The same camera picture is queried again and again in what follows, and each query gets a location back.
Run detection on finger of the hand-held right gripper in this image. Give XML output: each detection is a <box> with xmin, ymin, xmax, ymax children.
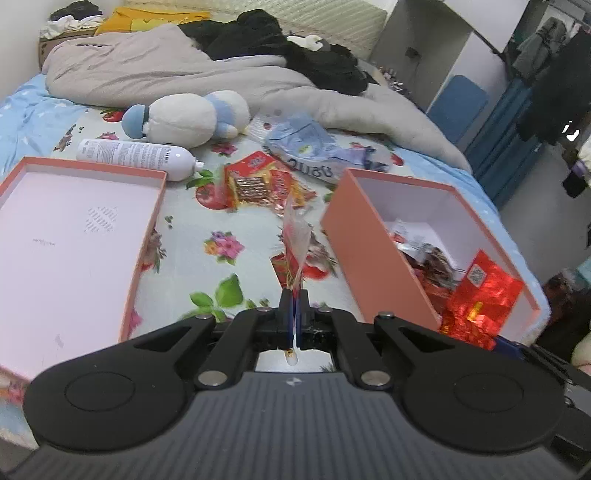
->
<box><xmin>493</xmin><ymin>335</ymin><xmax>591</xmax><ymax>387</ymax></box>

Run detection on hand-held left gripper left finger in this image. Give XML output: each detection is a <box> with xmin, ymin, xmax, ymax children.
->
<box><xmin>133</xmin><ymin>290</ymin><xmax>296</xmax><ymax>390</ymax></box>

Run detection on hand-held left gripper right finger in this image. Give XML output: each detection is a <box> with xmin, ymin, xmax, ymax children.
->
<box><xmin>295</xmin><ymin>290</ymin><xmax>458</xmax><ymax>390</ymax></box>

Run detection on red foil snack packet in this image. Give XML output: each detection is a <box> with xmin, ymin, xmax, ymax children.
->
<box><xmin>438</xmin><ymin>249</ymin><xmax>526</xmax><ymax>350</ymax></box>

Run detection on clear snack packet red print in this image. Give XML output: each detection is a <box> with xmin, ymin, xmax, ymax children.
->
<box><xmin>277</xmin><ymin>193</ymin><xmax>319</xmax><ymax>367</ymax></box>

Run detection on pink cardboard box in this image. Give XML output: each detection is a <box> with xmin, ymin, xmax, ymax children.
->
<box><xmin>320</xmin><ymin>167</ymin><xmax>542</xmax><ymax>344</ymax></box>

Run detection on brown snack packet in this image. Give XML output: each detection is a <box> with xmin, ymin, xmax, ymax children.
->
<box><xmin>398</xmin><ymin>244</ymin><xmax>461</xmax><ymax>291</ymax></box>

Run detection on red snack packet yellow print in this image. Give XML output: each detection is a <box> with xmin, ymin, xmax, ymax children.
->
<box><xmin>224</xmin><ymin>151</ymin><xmax>320</xmax><ymax>219</ymax></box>

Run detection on white snack packet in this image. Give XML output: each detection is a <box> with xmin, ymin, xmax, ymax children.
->
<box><xmin>384</xmin><ymin>219</ymin><xmax>441</xmax><ymax>247</ymax></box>

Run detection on dark bag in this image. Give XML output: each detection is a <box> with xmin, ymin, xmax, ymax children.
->
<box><xmin>538</xmin><ymin>271</ymin><xmax>591</xmax><ymax>358</ymax></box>

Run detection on printed bed sheet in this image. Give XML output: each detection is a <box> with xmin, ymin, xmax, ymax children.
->
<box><xmin>0</xmin><ymin>73</ymin><xmax>551</xmax><ymax>446</ymax></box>

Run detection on blue and white plastic bag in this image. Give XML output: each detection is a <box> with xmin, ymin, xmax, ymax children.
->
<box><xmin>249</xmin><ymin>111</ymin><xmax>395</xmax><ymax>186</ymax></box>

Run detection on blue curtain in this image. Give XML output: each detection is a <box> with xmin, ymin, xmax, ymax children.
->
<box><xmin>464</xmin><ymin>76</ymin><xmax>543</xmax><ymax>210</ymax></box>

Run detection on white printed bottle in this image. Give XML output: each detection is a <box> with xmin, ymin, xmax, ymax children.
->
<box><xmin>76</xmin><ymin>137</ymin><xmax>205</xmax><ymax>182</ymax></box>

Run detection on white and blue plush toy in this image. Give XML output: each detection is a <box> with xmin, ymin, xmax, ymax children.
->
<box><xmin>121</xmin><ymin>89</ymin><xmax>253</xmax><ymax>149</ymax></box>

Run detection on pink box lid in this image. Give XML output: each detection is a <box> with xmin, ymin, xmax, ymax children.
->
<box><xmin>0</xmin><ymin>156</ymin><xmax>168</xmax><ymax>381</ymax></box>

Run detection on blue cushion pad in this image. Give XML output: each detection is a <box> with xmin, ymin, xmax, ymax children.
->
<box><xmin>426</xmin><ymin>74</ymin><xmax>491</xmax><ymax>146</ymax></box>

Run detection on black clothing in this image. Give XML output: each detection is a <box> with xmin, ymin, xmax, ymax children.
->
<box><xmin>178</xmin><ymin>9</ymin><xmax>380</xmax><ymax>97</ymax></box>

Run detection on hanging dark clothes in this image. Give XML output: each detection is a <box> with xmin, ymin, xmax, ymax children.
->
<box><xmin>516</xmin><ymin>18</ymin><xmax>591</xmax><ymax>146</ymax></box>

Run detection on black and white plush toy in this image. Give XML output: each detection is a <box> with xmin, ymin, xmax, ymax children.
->
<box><xmin>286</xmin><ymin>34</ymin><xmax>331</xmax><ymax>52</ymax></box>

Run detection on grey duvet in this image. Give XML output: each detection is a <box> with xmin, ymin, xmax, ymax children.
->
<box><xmin>41</xmin><ymin>23</ymin><xmax>472</xmax><ymax>174</ymax></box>

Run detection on white cabinet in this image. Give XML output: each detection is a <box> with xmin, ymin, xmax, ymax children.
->
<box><xmin>369</xmin><ymin>0</ymin><xmax>520</xmax><ymax>121</ymax></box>

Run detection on cream padded headboard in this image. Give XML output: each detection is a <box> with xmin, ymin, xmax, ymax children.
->
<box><xmin>121</xmin><ymin>0</ymin><xmax>387</xmax><ymax>55</ymax></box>

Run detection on hanging grey garment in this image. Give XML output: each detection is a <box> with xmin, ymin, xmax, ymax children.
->
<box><xmin>512</xmin><ymin>17</ymin><xmax>570</xmax><ymax>81</ymax></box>

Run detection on yellow cloth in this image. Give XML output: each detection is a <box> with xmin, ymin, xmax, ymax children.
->
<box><xmin>95</xmin><ymin>6</ymin><xmax>212</xmax><ymax>35</ymax></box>

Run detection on pile of folded clothes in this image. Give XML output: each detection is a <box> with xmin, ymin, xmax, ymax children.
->
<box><xmin>39</xmin><ymin>0</ymin><xmax>108</xmax><ymax>40</ymax></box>

